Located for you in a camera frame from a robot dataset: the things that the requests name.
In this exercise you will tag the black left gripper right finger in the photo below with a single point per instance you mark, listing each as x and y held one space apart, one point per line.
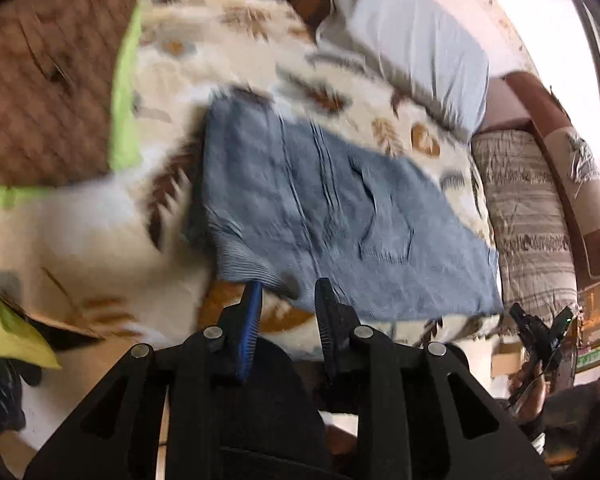
421 414

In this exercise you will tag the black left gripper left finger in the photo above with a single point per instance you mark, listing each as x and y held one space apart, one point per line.
224 404

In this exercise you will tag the blue denim pants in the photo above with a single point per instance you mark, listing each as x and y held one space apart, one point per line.
284 201

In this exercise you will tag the person's hand with gripper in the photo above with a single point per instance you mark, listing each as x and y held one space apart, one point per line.
532 382

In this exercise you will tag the beige striped quilt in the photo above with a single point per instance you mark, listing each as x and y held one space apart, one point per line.
528 221

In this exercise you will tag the cream leaf-pattern blanket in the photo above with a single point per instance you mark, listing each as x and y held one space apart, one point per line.
157 154

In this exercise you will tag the lime green bedsheet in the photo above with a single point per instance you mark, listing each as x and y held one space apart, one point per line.
18 338

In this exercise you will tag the light grey pillow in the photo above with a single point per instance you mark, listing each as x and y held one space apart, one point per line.
418 48

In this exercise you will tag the brown woven mat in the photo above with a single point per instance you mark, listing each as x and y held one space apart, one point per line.
57 61

